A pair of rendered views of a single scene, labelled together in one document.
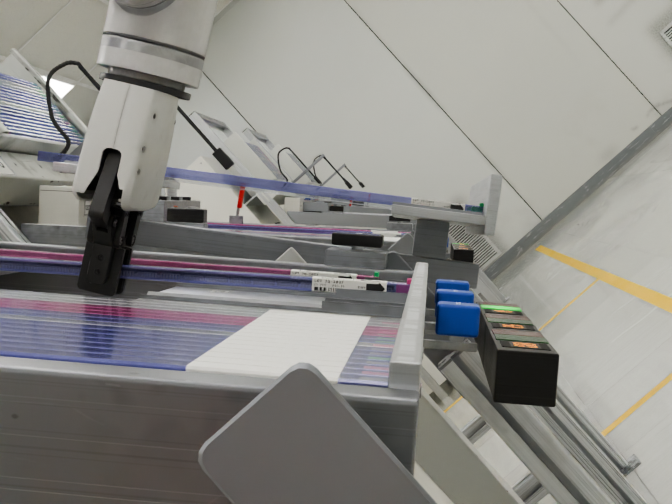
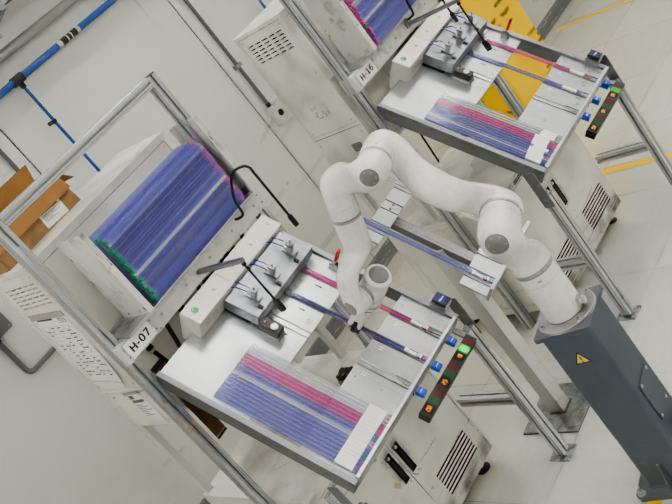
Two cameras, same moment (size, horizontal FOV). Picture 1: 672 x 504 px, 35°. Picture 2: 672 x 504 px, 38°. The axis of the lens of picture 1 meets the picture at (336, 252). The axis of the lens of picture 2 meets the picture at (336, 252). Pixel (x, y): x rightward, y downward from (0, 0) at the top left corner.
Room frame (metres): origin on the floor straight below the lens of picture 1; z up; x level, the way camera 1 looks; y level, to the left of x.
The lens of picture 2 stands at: (-0.94, -2.06, 2.21)
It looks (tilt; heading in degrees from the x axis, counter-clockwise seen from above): 20 degrees down; 48
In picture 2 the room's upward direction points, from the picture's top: 39 degrees counter-clockwise
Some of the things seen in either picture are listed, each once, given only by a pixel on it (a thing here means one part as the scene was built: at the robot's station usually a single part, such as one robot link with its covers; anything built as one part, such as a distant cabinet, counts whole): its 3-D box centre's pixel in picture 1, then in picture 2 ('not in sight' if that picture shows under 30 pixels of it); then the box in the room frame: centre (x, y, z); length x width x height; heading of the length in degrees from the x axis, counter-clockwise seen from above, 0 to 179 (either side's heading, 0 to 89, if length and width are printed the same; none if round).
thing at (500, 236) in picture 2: not in sight; (511, 242); (0.97, -0.50, 1.00); 0.19 x 0.12 x 0.24; 16
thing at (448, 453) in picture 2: not in sight; (354, 475); (0.79, 0.62, 0.31); 0.70 x 0.65 x 0.62; 174
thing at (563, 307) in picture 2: not in sight; (550, 289); (1.00, -0.49, 0.79); 0.19 x 0.19 x 0.18
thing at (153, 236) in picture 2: not in sight; (167, 220); (0.84, 0.49, 1.52); 0.51 x 0.13 x 0.27; 174
